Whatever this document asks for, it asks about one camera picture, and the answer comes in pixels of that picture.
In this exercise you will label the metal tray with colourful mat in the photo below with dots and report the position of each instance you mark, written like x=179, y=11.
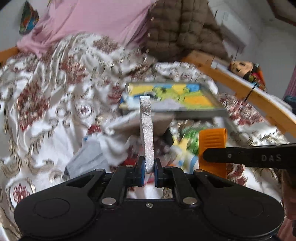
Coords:
x=184, y=100

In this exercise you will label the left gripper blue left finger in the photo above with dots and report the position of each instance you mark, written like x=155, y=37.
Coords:
x=139, y=172

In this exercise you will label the brown puffer jacket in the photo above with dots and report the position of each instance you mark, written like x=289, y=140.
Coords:
x=176, y=28

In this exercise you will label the grey sock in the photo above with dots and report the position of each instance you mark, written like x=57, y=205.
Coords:
x=90, y=157

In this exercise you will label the colourful rag doll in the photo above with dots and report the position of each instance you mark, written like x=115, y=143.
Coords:
x=250, y=72

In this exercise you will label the pink hanging sheet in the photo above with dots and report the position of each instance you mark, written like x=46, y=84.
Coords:
x=124, y=22

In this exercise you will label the white air conditioner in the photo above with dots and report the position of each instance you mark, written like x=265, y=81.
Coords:
x=233, y=30

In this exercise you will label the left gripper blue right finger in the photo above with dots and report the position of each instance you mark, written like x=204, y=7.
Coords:
x=160, y=176

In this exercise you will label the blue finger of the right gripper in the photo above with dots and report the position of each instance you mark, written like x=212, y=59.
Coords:
x=212, y=138

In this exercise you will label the white silver glitter sock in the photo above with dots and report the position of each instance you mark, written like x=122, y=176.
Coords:
x=146, y=132

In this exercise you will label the floral satin bedspread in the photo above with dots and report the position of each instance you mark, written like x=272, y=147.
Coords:
x=36, y=160

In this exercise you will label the wooden bed frame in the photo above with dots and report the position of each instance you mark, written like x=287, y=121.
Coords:
x=254, y=92

